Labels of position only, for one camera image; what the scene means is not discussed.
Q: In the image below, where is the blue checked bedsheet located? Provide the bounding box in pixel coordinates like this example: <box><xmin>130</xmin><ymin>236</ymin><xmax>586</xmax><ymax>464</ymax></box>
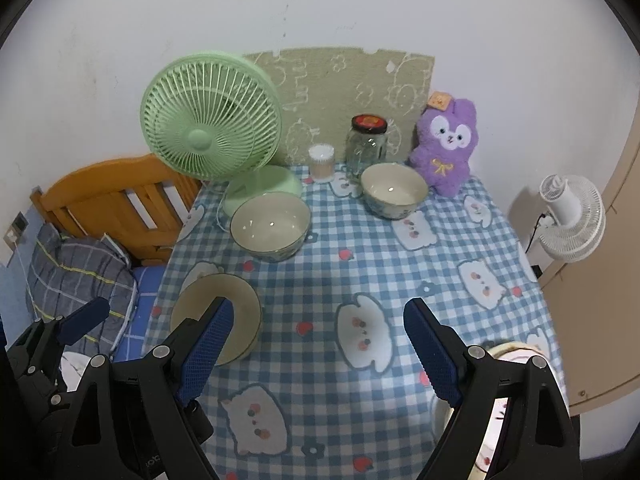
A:
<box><xmin>112</xmin><ymin>265</ymin><xmax>166</xmax><ymax>361</ymax></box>

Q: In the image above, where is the wall socket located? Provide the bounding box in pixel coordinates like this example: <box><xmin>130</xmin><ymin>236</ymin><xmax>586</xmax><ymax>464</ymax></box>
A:
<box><xmin>4</xmin><ymin>211</ymin><xmax>28</xmax><ymax>250</ymax></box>

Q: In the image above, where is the grey plaid pillow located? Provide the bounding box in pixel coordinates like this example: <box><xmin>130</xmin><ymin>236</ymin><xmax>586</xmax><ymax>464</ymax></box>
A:
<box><xmin>27</xmin><ymin>223</ymin><xmax>138</xmax><ymax>361</ymax></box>

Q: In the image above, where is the white cloth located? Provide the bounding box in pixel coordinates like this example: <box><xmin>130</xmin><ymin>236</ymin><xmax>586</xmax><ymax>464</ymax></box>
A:
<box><xmin>60</xmin><ymin>352</ymin><xmax>96</xmax><ymax>391</ymax></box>

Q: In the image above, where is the cream plate with yellow flowers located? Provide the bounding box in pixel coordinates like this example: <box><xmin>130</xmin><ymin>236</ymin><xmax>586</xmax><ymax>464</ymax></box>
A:
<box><xmin>430</xmin><ymin>341</ymin><xmax>553</xmax><ymax>461</ymax></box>

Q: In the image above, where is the green woven wall mat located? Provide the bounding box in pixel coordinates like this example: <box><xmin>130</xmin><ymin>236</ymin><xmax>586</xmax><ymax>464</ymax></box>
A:
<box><xmin>243</xmin><ymin>47</ymin><xmax>436</xmax><ymax>166</ymax></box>

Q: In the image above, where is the green desk fan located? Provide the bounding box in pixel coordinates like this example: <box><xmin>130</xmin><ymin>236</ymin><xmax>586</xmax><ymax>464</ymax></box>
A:
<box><xmin>140</xmin><ymin>51</ymin><xmax>304</xmax><ymax>218</ymax></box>

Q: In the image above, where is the cotton swab container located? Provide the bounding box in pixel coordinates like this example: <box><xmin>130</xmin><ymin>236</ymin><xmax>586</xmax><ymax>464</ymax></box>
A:
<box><xmin>308</xmin><ymin>144</ymin><xmax>336</xmax><ymax>183</ymax></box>

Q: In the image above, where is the white fan power cord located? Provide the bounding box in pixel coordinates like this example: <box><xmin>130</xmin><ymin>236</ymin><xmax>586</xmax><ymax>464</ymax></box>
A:
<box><xmin>214</xmin><ymin>194</ymin><xmax>233</xmax><ymax>233</ymax></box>

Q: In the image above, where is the black fan cable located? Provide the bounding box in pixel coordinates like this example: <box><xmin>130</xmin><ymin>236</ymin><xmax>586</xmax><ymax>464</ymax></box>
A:
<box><xmin>525</xmin><ymin>212</ymin><xmax>551</xmax><ymax>256</ymax></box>

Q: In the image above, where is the white desk fan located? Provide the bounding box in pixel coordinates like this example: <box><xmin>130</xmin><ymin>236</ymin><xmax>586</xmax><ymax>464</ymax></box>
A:
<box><xmin>537</xmin><ymin>174</ymin><xmax>607</xmax><ymax>262</ymax></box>

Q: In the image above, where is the purple plush rabbit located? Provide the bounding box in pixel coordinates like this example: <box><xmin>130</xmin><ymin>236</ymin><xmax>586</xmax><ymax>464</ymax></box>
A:
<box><xmin>410</xmin><ymin>91</ymin><xmax>482</xmax><ymax>197</ymax></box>

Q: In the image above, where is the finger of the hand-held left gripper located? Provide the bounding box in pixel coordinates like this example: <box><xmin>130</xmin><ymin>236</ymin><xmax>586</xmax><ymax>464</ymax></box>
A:
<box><xmin>50</xmin><ymin>296</ymin><xmax>111</xmax><ymax>346</ymax></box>
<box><xmin>6</xmin><ymin>316</ymin><xmax>65</xmax><ymax>358</ymax></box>

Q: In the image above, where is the beige plate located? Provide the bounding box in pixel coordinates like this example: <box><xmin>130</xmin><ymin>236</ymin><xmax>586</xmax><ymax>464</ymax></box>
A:
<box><xmin>170</xmin><ymin>273</ymin><xmax>263</xmax><ymax>367</ymax></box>

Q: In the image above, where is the glass jar red lid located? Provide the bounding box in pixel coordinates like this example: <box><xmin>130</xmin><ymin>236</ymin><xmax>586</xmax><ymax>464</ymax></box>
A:
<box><xmin>346</xmin><ymin>115</ymin><xmax>390</xmax><ymax>183</ymax></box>

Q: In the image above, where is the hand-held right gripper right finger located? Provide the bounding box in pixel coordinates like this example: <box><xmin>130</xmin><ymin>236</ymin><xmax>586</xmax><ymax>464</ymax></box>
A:
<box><xmin>403</xmin><ymin>298</ymin><xmax>583</xmax><ymax>480</ymax></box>

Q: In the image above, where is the blue checked tablecloth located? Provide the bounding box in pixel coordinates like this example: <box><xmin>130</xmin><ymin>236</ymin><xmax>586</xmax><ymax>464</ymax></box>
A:
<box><xmin>142</xmin><ymin>162</ymin><xmax>568</xmax><ymax>480</ymax></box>

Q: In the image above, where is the wooden bed headboard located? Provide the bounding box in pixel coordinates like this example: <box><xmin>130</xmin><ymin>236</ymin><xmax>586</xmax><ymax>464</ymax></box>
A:
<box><xmin>31</xmin><ymin>154</ymin><xmax>203</xmax><ymax>267</ymax></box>

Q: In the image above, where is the large cream ceramic bowl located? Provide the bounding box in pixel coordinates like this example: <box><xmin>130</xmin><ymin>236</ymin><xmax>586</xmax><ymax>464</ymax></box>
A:
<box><xmin>230</xmin><ymin>194</ymin><xmax>312</xmax><ymax>262</ymax></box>
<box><xmin>361</xmin><ymin>162</ymin><xmax>429</xmax><ymax>220</ymax></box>

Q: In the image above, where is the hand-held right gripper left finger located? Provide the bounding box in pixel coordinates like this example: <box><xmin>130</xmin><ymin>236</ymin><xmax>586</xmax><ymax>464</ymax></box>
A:
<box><xmin>59</xmin><ymin>296</ymin><xmax>236</xmax><ymax>480</ymax></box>

